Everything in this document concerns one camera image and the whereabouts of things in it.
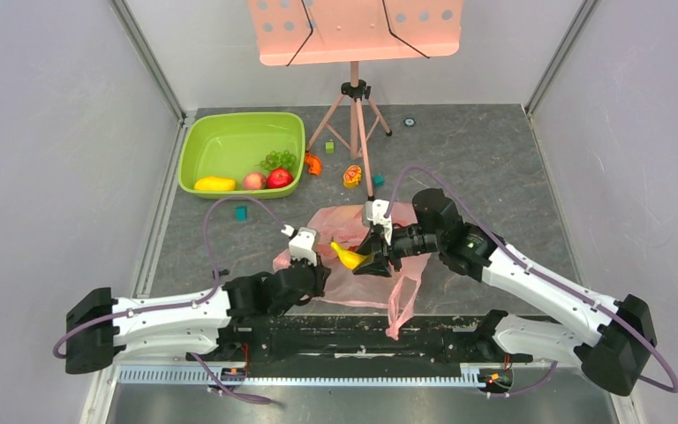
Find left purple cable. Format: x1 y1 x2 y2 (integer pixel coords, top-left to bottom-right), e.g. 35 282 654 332
52 196 293 406

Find pink music stand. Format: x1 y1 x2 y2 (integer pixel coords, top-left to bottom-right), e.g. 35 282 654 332
247 0 464 199

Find teal cube near stand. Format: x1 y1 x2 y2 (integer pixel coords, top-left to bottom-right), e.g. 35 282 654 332
372 174 385 187

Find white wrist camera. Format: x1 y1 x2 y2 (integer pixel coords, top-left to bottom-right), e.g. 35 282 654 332
281 224 319 266
363 200 393 245

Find orange arch toy block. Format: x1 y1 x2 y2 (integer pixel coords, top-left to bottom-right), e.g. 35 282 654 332
305 151 323 177

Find yellow butterfly toy block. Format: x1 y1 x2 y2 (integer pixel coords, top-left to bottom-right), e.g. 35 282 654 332
342 164 362 188

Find yellow fake banana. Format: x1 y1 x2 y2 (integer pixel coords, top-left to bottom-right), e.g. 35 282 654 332
330 241 368 271

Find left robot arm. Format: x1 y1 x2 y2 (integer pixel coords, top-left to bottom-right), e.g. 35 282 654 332
53 260 331 375

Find red fake apple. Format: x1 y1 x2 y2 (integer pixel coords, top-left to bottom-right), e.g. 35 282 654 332
266 167 294 189

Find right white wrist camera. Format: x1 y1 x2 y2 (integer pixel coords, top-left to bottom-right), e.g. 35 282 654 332
363 200 393 245

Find pink plastic bag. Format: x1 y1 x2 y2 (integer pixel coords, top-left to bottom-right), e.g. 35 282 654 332
273 205 432 342

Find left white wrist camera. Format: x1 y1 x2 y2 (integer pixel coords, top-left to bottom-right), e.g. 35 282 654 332
281 224 319 266

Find teal cube near basin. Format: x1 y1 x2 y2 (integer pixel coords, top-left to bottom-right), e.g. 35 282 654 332
235 205 248 222

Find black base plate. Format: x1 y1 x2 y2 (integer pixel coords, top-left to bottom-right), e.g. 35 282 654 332
201 314 533 378

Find pink fake peach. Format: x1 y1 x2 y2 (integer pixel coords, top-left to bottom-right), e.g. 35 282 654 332
241 171 267 191

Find yellow fake mango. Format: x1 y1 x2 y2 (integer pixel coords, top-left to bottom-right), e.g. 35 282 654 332
193 176 237 192

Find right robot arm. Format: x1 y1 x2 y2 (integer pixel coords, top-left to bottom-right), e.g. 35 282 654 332
351 188 656 397

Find green plastic basin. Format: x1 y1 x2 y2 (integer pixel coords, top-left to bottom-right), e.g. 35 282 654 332
177 111 306 200

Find white cable duct rail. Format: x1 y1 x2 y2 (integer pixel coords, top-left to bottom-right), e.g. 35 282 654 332
117 363 482 388

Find green fake grapes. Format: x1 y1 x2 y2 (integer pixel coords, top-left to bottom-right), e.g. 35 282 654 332
259 150 298 172

